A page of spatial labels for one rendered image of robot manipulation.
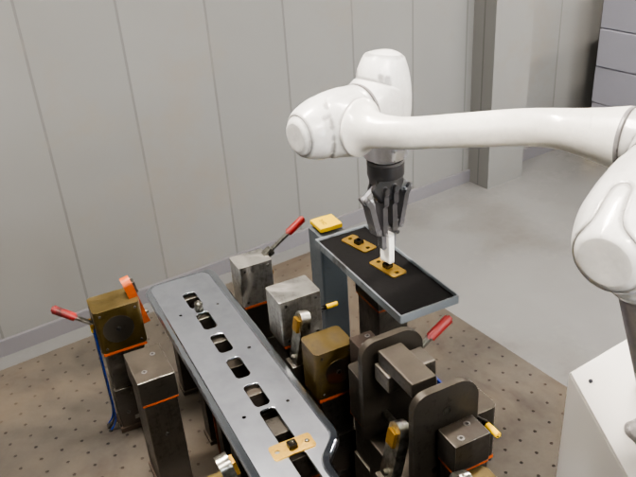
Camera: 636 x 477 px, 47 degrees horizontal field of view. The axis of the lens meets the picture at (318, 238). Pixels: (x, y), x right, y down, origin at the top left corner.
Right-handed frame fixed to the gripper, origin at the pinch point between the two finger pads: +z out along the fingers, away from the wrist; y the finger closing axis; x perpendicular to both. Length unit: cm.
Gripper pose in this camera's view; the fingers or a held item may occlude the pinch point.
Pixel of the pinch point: (387, 246)
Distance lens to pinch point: 157.1
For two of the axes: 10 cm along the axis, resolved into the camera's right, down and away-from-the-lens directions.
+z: 0.6, 8.8, 4.8
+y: 8.1, -3.3, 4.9
